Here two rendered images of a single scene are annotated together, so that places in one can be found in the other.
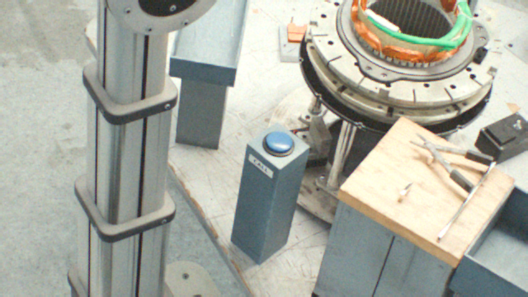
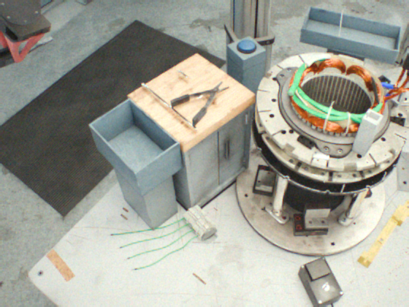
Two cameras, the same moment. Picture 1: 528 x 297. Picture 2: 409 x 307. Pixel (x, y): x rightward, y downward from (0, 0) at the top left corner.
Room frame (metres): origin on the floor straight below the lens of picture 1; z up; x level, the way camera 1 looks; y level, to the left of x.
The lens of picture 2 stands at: (1.36, -0.85, 1.73)
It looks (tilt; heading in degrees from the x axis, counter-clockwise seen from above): 53 degrees down; 115
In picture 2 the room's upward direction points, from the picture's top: 3 degrees counter-clockwise
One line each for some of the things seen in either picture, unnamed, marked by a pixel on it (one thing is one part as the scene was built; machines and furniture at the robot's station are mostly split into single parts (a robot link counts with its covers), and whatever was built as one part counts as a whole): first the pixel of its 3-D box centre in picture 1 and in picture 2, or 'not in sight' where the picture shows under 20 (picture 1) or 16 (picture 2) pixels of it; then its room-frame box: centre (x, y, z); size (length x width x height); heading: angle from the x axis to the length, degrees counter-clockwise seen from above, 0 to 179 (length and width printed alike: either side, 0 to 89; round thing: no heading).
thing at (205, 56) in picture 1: (207, 72); (342, 69); (1.35, 0.12, 0.92); 0.25 x 0.11 x 0.28; 1
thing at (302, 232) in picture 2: not in sight; (310, 224); (1.38, -0.32, 0.81); 0.08 x 0.05 x 0.02; 22
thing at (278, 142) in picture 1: (279, 142); (246, 45); (1.11, -0.02, 1.04); 0.04 x 0.04 x 0.01
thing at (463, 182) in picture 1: (461, 181); (180, 100); (1.06, -0.29, 1.09); 0.04 x 0.01 x 0.02; 49
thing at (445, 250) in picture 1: (426, 188); (190, 98); (1.06, -0.25, 1.05); 0.20 x 0.19 x 0.02; 64
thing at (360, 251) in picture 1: (406, 244); (194, 140); (1.06, -0.25, 0.91); 0.19 x 0.19 x 0.26; 64
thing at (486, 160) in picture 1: (478, 157); (199, 115); (1.11, -0.32, 1.09); 0.04 x 0.01 x 0.02; 79
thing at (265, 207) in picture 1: (267, 195); (245, 83); (1.11, -0.02, 0.91); 0.07 x 0.07 x 0.25; 55
